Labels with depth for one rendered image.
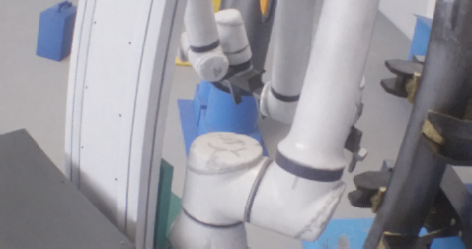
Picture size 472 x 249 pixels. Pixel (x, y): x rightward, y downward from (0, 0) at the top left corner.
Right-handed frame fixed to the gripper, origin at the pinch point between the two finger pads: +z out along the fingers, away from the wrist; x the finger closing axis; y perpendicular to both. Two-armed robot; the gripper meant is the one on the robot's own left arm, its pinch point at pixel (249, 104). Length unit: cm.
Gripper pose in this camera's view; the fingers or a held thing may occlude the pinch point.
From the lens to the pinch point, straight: 211.1
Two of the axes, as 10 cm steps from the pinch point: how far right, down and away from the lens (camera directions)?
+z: 2.1, 8.0, 5.6
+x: -6.0, -3.4, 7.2
